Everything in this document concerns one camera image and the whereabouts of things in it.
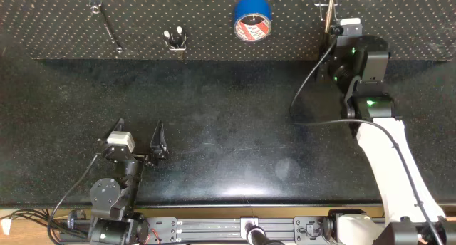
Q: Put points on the black pegboard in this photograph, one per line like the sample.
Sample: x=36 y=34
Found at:
x=142 y=24

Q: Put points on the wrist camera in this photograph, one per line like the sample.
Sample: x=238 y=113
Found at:
x=351 y=24
x=120 y=140

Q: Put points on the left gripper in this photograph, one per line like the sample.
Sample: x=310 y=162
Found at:
x=117 y=155

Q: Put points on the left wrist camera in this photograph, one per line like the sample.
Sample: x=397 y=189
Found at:
x=120 y=140

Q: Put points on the wrench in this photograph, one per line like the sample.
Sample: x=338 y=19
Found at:
x=108 y=29

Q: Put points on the mounting rail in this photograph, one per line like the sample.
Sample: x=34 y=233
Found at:
x=213 y=229

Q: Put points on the white tag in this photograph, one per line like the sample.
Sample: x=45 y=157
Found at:
x=5 y=226

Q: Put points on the hammer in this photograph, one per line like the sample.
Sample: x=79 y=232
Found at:
x=330 y=10

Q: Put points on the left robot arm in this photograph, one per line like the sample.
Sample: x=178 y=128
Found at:
x=105 y=195

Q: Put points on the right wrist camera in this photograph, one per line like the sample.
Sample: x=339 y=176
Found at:
x=351 y=24

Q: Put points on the pliers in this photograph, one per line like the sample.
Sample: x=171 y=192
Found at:
x=174 y=40

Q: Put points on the roll of blue tape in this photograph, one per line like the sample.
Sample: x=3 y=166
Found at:
x=249 y=8

